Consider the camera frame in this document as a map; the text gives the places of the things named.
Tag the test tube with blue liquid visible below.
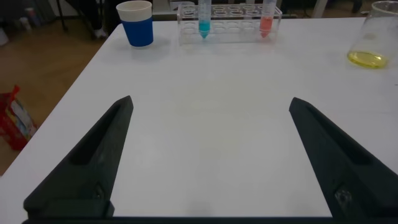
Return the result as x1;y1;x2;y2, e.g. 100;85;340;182
197;0;213;39

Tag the clear glass beaker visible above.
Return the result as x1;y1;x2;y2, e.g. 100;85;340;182
346;1;398;70

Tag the pink drink cup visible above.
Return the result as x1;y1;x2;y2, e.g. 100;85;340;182
24;7;37;26

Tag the red paper shopping bag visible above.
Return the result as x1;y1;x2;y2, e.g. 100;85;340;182
0;85;39;152

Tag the green plant in white pot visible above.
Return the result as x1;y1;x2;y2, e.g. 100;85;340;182
0;27;9;47

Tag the clear acrylic test tube rack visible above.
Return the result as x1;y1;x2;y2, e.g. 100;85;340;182
177;2;283;45

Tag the blue white paper cup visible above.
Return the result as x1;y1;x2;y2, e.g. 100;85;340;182
116;0;154;48

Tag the small white drink cup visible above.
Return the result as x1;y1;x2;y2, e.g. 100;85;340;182
19;17;32;31

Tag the test tube with red liquid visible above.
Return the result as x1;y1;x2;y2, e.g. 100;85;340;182
259;0;277;39

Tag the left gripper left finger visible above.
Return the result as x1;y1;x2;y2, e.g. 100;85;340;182
23;95;134;218

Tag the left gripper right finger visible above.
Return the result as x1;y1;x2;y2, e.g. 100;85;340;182
289;96;398;219

